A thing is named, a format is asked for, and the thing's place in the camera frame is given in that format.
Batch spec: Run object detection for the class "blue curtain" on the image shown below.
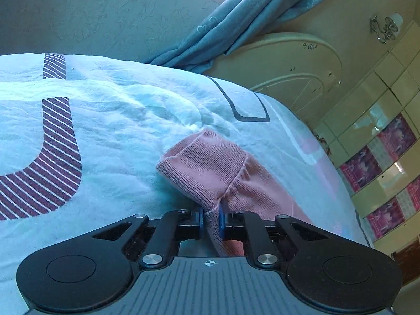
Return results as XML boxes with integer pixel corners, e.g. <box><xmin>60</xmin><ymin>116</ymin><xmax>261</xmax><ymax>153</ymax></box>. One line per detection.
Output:
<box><xmin>146</xmin><ymin>0</ymin><xmax>325</xmax><ymax>73</ymax></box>

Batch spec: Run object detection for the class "white patterned bed sheet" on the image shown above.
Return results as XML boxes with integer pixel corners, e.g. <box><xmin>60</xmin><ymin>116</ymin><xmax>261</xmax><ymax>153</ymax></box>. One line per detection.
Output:
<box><xmin>1</xmin><ymin>53</ymin><xmax>367</xmax><ymax>314</ymax></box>

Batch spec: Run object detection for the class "pink knit sweater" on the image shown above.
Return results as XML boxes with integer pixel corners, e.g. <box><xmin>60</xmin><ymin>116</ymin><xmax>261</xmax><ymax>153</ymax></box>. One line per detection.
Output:
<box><xmin>157</xmin><ymin>129</ymin><xmax>310</xmax><ymax>257</ymax></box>

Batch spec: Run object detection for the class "cream wardrobe with posters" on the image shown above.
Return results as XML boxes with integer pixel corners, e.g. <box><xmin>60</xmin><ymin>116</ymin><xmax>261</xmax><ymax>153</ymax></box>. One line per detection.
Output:
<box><xmin>315</xmin><ymin>21</ymin><xmax>419</xmax><ymax>255</ymax></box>

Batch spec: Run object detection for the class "wall lamp sconce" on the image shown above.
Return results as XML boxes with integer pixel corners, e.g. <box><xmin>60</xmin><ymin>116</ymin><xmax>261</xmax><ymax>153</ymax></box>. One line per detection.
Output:
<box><xmin>369</xmin><ymin>13</ymin><xmax>403</xmax><ymax>44</ymax></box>

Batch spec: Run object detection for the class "cream round headboard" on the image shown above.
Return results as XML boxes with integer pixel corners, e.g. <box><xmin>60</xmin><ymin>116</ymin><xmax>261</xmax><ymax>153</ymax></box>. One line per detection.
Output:
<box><xmin>205</xmin><ymin>32</ymin><xmax>342</xmax><ymax>127</ymax></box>

